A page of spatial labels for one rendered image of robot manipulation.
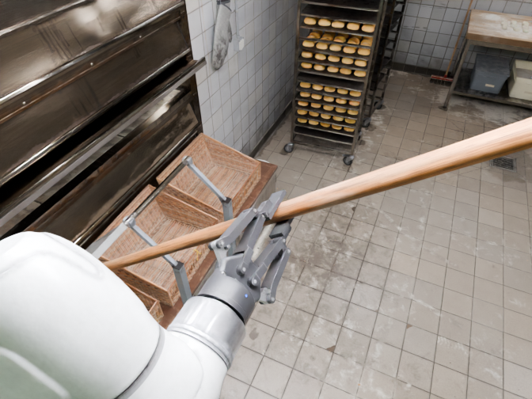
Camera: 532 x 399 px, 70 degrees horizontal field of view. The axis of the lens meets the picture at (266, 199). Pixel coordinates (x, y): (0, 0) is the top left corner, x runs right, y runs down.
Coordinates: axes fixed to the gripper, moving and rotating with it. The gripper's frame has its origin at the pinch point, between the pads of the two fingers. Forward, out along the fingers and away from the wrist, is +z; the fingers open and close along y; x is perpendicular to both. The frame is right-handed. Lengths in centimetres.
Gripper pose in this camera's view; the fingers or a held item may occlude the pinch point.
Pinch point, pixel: (278, 213)
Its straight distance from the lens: 63.8
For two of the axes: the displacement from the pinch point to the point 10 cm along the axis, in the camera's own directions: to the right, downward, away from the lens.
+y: 5.9, 7.3, 3.3
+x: 6.9, -2.5, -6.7
